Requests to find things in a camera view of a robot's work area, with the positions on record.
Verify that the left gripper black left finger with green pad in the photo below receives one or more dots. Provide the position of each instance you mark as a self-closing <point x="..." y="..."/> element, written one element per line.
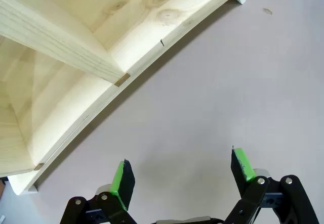
<point x="121" y="183"/>

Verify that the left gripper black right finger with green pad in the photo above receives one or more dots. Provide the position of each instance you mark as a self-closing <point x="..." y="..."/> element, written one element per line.
<point x="244" y="168"/>

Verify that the light wooden shelf box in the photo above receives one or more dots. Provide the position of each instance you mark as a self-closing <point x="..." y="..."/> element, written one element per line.
<point x="76" y="32"/>

